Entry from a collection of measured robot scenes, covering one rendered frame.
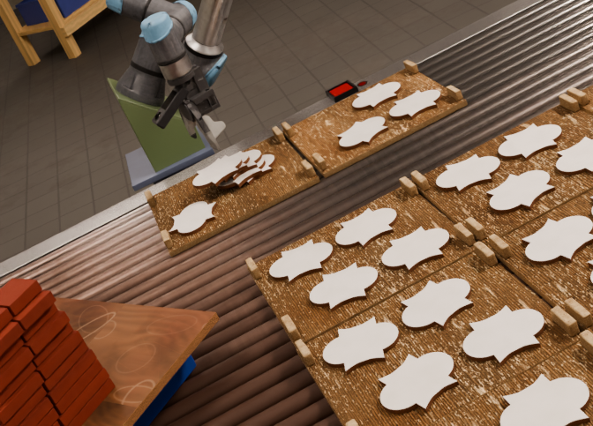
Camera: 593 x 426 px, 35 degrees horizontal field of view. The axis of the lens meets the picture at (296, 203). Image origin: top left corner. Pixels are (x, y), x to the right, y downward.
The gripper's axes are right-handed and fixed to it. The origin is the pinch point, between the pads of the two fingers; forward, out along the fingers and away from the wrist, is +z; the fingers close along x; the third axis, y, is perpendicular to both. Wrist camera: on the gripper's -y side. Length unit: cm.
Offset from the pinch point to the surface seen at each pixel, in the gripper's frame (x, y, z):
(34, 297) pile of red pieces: -66, -57, -21
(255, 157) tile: -1.2, 10.6, 9.6
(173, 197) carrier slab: 12.0, -10.7, 12.8
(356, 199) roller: -38.7, 16.3, 14.8
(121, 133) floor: 333, 50, 107
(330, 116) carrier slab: 2.0, 36.3, 12.9
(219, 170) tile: -0.9, 0.3, 7.4
